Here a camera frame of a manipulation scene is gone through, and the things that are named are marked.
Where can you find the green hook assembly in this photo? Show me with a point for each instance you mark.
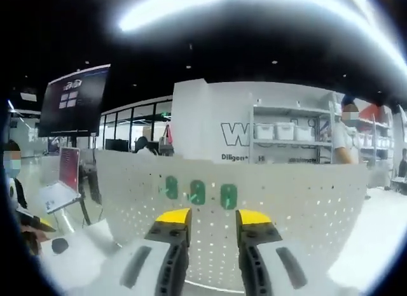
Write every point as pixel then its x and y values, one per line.
pixel 229 196
pixel 171 187
pixel 197 191

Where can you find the pink hanging bag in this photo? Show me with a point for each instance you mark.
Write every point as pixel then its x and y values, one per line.
pixel 170 135

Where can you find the person's left hand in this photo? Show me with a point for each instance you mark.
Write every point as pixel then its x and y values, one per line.
pixel 31 243

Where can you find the laptop stand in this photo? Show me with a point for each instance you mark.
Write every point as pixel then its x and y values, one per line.
pixel 68 219

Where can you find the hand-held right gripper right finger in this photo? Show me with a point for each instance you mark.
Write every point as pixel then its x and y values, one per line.
pixel 270 264

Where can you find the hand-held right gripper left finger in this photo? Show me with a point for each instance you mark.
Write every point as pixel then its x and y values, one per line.
pixel 149 264

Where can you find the large dark display screen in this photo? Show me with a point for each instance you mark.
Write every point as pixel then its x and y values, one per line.
pixel 74 102

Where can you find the white metal shelf unit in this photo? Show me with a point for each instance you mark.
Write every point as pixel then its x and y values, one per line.
pixel 286 149

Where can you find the black oval mouse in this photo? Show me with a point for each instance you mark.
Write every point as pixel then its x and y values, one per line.
pixel 59 246

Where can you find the laptop with red screen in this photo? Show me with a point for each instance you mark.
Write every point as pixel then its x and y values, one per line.
pixel 68 168

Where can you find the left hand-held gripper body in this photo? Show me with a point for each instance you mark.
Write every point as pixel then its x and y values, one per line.
pixel 13 190

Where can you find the white storage bin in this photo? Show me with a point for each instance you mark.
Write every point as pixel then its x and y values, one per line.
pixel 284 131
pixel 265 131
pixel 303 133

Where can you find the white perforated mounting plate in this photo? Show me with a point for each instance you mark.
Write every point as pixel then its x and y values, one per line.
pixel 302 207

